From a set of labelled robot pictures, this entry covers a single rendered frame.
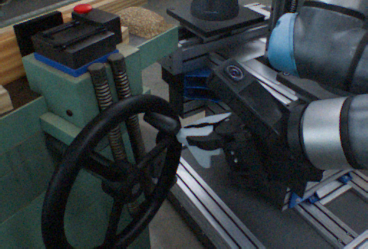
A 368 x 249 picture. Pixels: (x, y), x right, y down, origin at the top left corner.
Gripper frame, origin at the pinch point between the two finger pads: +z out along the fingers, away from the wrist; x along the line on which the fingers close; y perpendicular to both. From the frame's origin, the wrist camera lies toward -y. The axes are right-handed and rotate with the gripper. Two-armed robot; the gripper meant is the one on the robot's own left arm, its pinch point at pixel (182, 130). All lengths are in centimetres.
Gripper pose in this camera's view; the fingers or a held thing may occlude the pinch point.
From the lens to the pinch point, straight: 54.0
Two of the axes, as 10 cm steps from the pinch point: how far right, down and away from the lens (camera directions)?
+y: 4.0, 8.7, 2.7
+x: 5.9, -4.7, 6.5
